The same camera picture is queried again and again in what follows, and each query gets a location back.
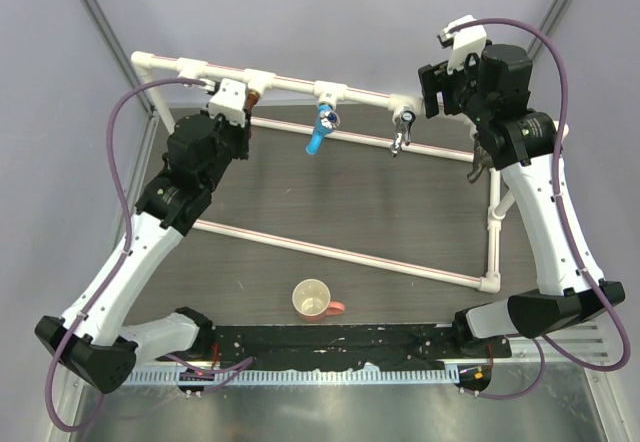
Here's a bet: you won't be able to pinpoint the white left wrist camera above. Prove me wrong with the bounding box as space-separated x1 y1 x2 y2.
201 78 248 128

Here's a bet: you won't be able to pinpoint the white PVC pipe frame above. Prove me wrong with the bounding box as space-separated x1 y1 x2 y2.
129 50 519 294

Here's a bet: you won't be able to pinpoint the blue plastic faucet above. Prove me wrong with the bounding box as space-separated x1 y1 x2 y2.
306 103 341 155

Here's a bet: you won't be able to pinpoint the chrome faucet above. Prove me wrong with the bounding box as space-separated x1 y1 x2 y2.
389 108 416 157

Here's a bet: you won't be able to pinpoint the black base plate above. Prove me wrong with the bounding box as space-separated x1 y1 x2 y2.
154 322 511 369

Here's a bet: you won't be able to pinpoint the pink mug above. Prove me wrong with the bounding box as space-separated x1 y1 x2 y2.
291 279 346 323

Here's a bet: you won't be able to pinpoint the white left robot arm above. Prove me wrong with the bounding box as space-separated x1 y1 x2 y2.
35 113 251 394

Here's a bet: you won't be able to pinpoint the dark bronze lever faucet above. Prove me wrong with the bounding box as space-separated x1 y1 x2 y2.
466 138 494 184

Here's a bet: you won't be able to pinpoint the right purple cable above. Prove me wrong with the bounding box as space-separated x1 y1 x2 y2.
472 16 629 398

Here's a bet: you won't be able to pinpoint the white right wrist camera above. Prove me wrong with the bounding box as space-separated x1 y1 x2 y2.
437 15 487 74

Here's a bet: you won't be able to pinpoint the slotted cable duct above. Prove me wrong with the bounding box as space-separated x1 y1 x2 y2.
122 363 459 391

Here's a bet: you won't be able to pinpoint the brown faucet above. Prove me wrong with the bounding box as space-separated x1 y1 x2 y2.
244 89 262 114

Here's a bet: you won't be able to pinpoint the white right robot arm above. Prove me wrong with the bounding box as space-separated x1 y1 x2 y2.
418 44 625 357

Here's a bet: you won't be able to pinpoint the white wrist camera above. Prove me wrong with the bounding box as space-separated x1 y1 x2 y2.
437 15 487 74
201 78 248 128

